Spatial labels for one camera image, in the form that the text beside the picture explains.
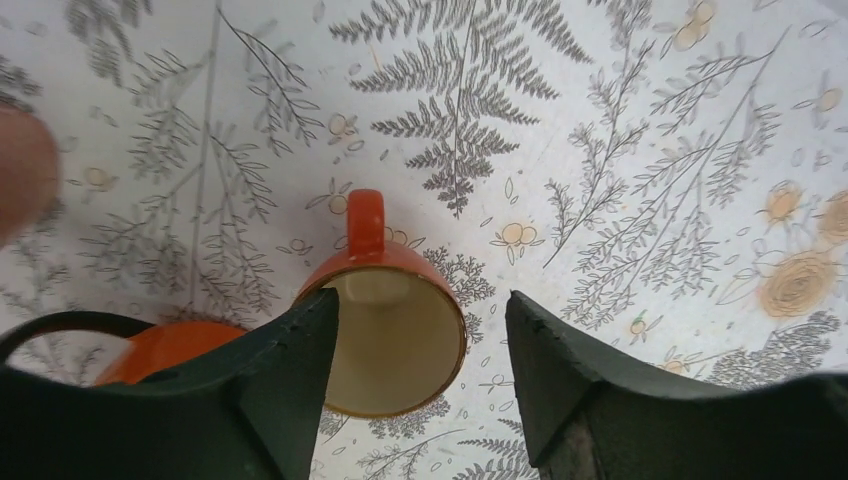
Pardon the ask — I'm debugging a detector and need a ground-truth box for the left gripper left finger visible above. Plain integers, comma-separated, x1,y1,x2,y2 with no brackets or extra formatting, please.
1,289,339,479

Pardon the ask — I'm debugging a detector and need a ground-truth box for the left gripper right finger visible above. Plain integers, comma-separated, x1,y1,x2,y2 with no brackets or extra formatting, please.
505,291,847,479

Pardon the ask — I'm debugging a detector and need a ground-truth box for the orange mug black rim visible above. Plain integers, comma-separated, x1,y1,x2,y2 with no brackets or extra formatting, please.
1,311,247,386

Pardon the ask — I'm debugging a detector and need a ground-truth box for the small red-orange mug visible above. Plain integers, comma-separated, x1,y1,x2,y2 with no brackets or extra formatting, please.
296,189,468,418

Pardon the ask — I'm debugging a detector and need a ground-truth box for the salmon pink floral mug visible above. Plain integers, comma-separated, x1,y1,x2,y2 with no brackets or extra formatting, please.
1,103,60,246

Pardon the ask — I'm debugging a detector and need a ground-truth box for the floral table mat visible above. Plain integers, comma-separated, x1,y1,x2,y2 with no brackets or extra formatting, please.
1,1,847,479

